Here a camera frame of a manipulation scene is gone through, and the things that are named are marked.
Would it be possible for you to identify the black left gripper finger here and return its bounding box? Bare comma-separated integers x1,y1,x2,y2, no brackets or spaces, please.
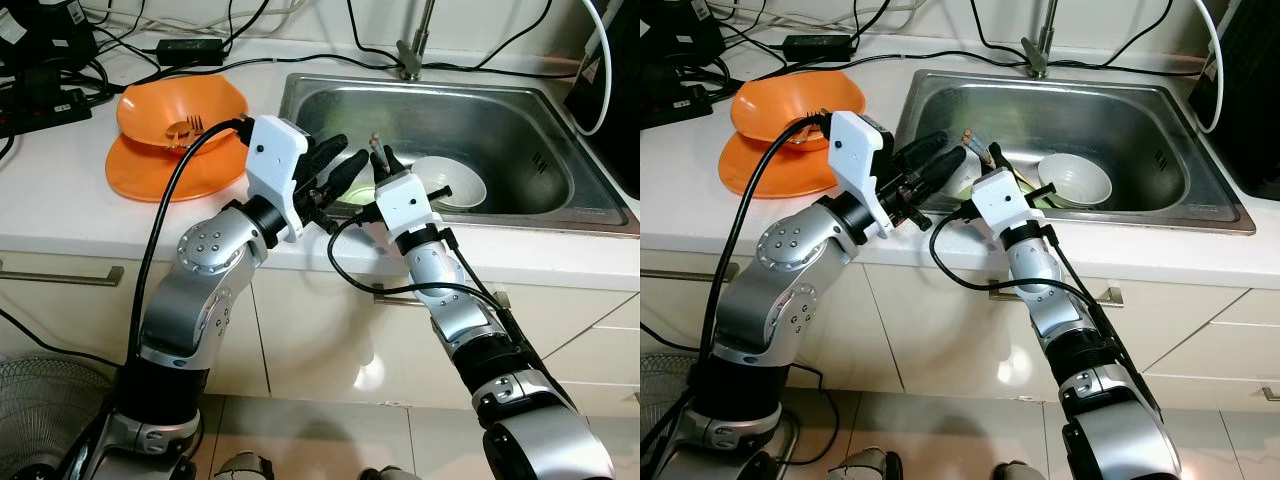
332,150,372,199
898,130,951,169
308,134,351,171
924,148,967,199

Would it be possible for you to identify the orange plastic bowl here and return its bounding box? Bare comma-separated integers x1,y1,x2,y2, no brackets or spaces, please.
730,70,866,144
115,73,249,156

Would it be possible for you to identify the white bowl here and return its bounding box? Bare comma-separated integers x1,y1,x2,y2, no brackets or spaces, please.
410,154,489,212
1036,151,1114,210

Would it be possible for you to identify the stainless steel sink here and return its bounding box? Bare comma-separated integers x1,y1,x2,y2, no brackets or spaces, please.
275,72,639,238
893,68,1256,236

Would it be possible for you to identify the steel faucet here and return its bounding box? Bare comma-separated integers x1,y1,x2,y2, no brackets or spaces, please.
1019,0,1061,80
394,0,439,82

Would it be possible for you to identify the black power adapter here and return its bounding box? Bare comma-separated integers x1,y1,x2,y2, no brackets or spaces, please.
155,38,226,66
782,33,853,61

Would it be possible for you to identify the white sink base cabinet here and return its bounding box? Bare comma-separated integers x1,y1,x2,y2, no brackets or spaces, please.
640,240,1280,411
0,235,641,416

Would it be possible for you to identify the orange plastic plate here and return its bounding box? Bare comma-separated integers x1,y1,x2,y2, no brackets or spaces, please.
720,130,851,198
105,130,251,203

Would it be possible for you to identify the black countertop appliance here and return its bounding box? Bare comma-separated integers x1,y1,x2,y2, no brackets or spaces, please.
563,0,641,198
1187,0,1280,204

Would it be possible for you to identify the black power strip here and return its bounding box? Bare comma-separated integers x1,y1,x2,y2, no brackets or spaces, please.
0,85,94,138
640,83,717,128

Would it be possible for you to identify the black electronic device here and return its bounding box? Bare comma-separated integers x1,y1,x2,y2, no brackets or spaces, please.
640,0,731,73
0,0,101,79

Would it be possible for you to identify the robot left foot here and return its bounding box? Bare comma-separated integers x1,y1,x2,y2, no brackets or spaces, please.
213,450,267,480
833,446,893,480

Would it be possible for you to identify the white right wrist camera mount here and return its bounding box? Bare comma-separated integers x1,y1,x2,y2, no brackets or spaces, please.
374,171,442,253
967,167,1043,239

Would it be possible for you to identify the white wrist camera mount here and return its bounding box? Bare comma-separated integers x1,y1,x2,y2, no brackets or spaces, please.
374,171,442,253
827,110,897,241
243,114,312,244
967,167,1043,239

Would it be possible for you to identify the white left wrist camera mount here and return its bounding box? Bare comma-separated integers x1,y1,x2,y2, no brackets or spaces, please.
827,110,897,241
243,114,312,244

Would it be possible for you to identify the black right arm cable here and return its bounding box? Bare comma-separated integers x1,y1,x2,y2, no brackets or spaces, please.
928,210,1161,401
328,210,546,371

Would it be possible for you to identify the white hose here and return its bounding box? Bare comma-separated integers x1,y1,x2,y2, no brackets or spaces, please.
1193,0,1227,136
573,0,614,138

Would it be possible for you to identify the long silver cabinet handle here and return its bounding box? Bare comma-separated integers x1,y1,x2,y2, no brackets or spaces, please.
640,260,743,284
0,260,127,289

